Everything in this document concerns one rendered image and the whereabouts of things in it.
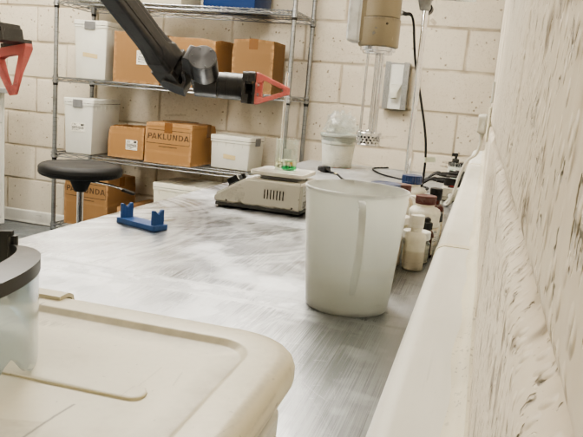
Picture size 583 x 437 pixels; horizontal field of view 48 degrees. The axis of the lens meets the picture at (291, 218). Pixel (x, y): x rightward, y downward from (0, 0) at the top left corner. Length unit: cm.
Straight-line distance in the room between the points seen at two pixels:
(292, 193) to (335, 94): 248
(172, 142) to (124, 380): 349
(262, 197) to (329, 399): 88
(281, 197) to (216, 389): 117
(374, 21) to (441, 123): 209
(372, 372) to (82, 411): 44
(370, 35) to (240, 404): 152
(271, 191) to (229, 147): 231
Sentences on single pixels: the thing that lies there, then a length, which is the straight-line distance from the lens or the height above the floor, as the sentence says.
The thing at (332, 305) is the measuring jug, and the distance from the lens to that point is 79.
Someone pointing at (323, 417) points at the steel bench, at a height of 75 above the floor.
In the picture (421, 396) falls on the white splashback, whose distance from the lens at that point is 36.
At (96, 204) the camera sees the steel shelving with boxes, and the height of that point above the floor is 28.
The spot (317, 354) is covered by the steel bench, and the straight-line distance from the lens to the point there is 68.
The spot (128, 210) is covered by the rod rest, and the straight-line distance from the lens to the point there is 124.
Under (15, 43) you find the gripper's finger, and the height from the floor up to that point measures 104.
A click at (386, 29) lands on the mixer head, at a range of 172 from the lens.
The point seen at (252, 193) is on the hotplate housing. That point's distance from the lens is 143.
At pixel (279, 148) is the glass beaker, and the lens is 144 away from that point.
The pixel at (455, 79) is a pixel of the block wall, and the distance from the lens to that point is 376.
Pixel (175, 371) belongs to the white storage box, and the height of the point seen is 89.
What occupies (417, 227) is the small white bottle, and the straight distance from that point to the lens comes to 104.
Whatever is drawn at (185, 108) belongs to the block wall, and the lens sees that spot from 416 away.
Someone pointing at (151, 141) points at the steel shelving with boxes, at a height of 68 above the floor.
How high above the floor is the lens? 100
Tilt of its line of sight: 11 degrees down
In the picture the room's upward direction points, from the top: 5 degrees clockwise
